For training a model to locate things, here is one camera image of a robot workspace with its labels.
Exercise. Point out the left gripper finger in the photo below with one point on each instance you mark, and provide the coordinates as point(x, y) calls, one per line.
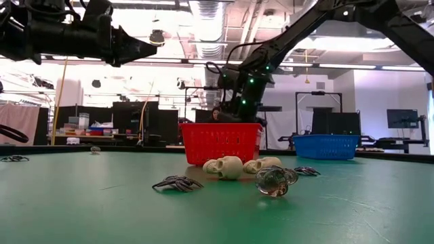
point(130, 45)
point(130, 60)

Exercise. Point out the cream plastic skull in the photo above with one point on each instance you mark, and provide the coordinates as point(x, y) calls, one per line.
point(225, 167)
point(262, 164)

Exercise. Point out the black plastic spider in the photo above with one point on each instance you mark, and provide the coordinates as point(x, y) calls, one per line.
point(178, 183)
point(306, 171)
point(15, 158)

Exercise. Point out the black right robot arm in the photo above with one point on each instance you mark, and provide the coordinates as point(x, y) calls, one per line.
point(288, 37)

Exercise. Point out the black background robot arm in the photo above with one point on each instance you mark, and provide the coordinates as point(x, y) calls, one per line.
point(286, 139)

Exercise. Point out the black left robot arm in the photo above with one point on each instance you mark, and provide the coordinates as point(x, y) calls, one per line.
point(27, 34)

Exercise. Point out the ceiling light strip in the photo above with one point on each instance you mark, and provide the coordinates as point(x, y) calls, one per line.
point(356, 66)
point(162, 61)
point(210, 62)

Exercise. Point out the person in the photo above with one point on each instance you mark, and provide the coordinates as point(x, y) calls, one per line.
point(214, 114)

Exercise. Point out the black ceiling spotlight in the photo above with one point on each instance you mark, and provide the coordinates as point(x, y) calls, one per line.
point(96, 83)
point(180, 83)

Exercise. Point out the red plastic basket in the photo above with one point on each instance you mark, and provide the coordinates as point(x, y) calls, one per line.
point(220, 142)

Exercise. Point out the black partition panel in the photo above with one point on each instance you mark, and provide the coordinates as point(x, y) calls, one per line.
point(84, 115)
point(159, 118)

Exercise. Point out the clear storage container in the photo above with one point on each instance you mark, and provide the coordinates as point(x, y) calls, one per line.
point(83, 120)

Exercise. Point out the cluttered workbench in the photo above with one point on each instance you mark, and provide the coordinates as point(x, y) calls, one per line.
point(89, 136)

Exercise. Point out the black desk monitors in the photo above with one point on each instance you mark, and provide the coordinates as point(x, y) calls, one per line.
point(335, 122)

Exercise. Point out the blue plastic basket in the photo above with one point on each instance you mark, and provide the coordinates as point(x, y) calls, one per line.
point(326, 147)

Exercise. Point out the pink curtain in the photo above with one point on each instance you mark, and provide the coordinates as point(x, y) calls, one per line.
point(18, 123)

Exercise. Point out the black desk with stand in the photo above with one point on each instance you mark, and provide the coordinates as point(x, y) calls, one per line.
point(393, 141)

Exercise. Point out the black ceiling dome camera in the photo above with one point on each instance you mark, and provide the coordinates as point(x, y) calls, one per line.
point(157, 37)

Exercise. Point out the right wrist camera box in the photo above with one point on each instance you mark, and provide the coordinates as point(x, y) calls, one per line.
point(228, 78)

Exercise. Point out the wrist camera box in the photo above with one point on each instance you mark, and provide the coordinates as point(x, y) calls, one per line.
point(228, 78)
point(98, 8)

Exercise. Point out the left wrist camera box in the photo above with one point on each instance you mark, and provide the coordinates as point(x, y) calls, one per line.
point(98, 8)

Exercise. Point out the silver ventilation duct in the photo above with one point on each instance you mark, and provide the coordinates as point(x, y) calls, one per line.
point(210, 34)

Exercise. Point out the black aluminium table frame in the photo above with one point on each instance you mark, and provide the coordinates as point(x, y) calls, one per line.
point(159, 149)

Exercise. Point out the wall mounted monitor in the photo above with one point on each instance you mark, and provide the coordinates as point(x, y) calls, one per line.
point(403, 118)

